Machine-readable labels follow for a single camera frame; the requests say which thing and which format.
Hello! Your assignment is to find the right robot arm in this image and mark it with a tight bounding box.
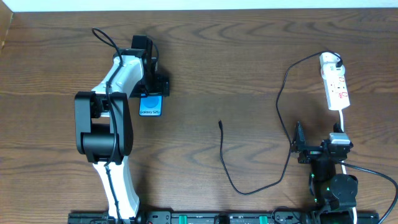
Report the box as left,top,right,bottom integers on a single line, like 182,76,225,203
290,123,358,223

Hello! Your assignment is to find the black USB charging cable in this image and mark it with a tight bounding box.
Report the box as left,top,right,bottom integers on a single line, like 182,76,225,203
218,50,344,196

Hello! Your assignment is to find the white power strip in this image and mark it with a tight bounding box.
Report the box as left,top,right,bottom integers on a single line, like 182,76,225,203
319,52,351,111

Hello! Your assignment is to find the blue Galaxy smartphone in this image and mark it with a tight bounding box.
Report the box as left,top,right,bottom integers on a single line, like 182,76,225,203
139,96,163,117

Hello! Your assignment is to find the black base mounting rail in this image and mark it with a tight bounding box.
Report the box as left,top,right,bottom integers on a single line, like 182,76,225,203
67,209,379,224

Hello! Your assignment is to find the white wall charger adapter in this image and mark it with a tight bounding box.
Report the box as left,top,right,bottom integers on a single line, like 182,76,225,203
320,63,345,80

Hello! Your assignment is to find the cardboard side panel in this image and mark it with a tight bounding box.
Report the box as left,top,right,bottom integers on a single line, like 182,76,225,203
0,0,14,50

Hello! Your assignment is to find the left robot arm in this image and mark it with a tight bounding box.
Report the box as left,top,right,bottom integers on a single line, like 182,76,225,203
74,35,170,223

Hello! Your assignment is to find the white power strip cord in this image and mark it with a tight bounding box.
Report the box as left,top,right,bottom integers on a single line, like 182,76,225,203
338,108,358,224

